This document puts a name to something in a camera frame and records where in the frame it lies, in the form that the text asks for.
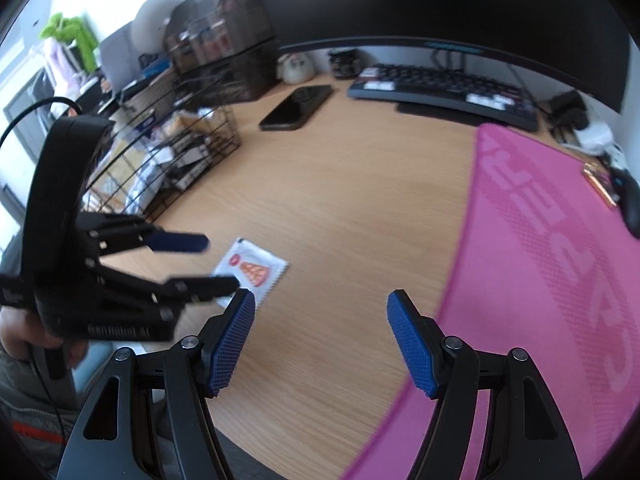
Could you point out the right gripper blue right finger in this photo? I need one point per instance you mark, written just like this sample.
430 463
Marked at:
451 373

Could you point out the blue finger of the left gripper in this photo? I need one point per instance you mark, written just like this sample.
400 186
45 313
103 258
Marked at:
117 290
109 234

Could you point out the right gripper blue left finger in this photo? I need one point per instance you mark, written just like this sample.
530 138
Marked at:
197 369

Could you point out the pizza print sachet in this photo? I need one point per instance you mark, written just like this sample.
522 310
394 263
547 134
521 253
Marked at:
255 268

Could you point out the person's left hand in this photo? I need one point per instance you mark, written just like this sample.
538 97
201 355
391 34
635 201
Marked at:
22 329

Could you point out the beige woven plastic basket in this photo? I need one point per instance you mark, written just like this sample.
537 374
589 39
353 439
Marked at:
159 96

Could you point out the pink desk mat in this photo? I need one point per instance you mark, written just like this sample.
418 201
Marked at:
546 265

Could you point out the green plush toy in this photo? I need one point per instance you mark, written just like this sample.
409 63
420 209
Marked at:
70 31

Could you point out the black smartphone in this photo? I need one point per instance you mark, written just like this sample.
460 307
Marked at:
297 108

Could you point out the dark acrylic drawer organizer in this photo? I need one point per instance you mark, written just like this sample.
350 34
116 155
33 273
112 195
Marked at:
223 46

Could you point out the white round fan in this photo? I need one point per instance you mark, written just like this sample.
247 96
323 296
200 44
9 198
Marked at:
148 27

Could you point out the white ceramic figurine vase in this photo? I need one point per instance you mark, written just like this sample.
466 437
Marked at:
295 68

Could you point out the rose gold clip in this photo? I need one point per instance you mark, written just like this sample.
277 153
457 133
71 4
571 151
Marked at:
600 183

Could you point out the black computer mouse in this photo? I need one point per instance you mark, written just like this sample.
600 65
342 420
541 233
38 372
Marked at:
627 189

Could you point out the white power adapter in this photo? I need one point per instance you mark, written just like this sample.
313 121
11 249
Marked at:
595 139

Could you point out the black jar gold label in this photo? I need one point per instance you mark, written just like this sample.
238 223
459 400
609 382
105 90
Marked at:
345 63

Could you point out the black mechanical keyboard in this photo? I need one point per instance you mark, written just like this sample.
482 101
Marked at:
447 89

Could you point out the black computer monitor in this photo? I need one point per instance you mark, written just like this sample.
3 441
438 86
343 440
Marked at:
582 43

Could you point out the black wire basket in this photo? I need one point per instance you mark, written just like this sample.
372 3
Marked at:
149 162

